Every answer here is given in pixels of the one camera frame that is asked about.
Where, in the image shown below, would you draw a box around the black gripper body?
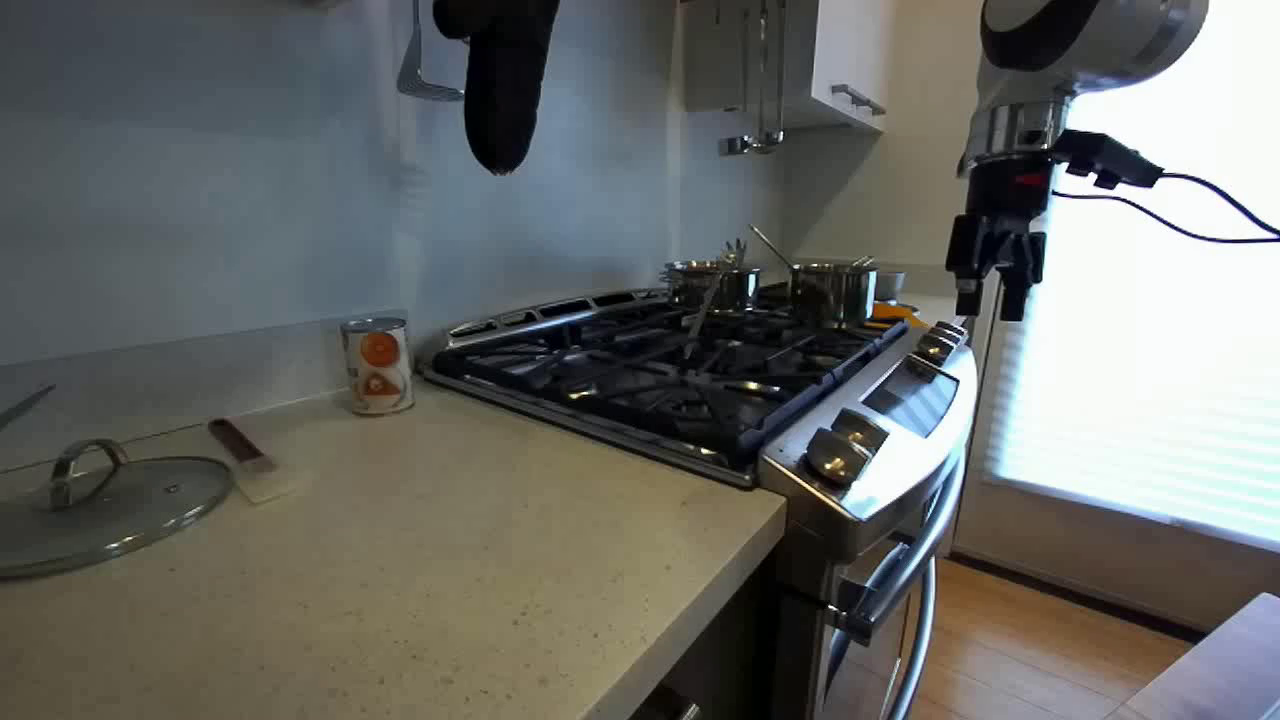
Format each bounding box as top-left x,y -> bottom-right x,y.
964,153 -> 1064,250

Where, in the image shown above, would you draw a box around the white and orange food can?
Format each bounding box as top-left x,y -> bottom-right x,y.
341,311 -> 419,419

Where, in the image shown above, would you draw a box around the large steel saucepan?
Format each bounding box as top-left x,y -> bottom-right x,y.
784,257 -> 885,333

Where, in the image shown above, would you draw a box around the white window blind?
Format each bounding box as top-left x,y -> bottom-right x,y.
988,0 -> 1280,553

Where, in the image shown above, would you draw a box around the steel utensil in saucepan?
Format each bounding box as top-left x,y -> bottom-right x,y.
747,219 -> 804,279

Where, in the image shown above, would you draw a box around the small steel saucepan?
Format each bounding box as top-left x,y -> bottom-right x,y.
662,238 -> 766,360

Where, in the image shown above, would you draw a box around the hanging steel ladle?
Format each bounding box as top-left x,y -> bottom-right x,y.
718,0 -> 790,162

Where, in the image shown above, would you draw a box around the stainless steel gas stove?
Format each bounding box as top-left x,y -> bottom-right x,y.
416,283 -> 984,720

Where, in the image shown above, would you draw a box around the dark brown table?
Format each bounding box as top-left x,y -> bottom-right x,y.
1099,588 -> 1280,720

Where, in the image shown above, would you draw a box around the dark lower cabinet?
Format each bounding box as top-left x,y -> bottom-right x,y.
624,558 -> 790,720

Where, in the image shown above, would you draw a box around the black oven mitt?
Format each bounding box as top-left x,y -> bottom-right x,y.
431,0 -> 562,181

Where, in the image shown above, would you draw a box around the glass pot lid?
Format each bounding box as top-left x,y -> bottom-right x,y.
0,435 -> 240,585

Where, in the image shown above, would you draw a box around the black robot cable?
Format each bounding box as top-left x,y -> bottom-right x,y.
1052,130 -> 1280,254

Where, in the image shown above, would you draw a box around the white wall cabinet steel handles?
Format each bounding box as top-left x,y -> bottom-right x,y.
680,0 -> 897,135

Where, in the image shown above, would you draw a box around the steel oven door handle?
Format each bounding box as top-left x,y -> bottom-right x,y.
821,458 -> 969,650

